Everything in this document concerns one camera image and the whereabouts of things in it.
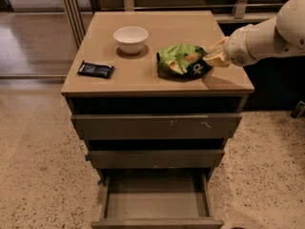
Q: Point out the white ceramic bowl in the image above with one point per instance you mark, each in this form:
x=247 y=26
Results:
x=130 y=40

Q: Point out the bottom grey open drawer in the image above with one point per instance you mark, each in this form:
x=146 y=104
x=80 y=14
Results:
x=156 y=199

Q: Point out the middle grey drawer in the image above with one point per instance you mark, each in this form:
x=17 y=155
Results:
x=155 y=159

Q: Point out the black snack packet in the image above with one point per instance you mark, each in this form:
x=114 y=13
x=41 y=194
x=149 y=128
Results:
x=95 y=70

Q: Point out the dark object on floor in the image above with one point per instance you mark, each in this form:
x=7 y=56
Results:
x=298 y=110

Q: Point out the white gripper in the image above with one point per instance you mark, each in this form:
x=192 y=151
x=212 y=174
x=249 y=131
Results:
x=237 y=50

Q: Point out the green rice chip bag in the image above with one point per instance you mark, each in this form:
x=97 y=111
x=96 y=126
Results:
x=183 y=59

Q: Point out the top grey drawer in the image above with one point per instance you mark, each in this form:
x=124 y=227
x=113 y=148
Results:
x=155 y=126

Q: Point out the beige drawer cabinet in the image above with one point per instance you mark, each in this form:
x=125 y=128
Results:
x=137 y=87

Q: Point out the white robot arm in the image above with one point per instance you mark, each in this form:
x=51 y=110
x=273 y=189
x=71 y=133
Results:
x=281 y=36

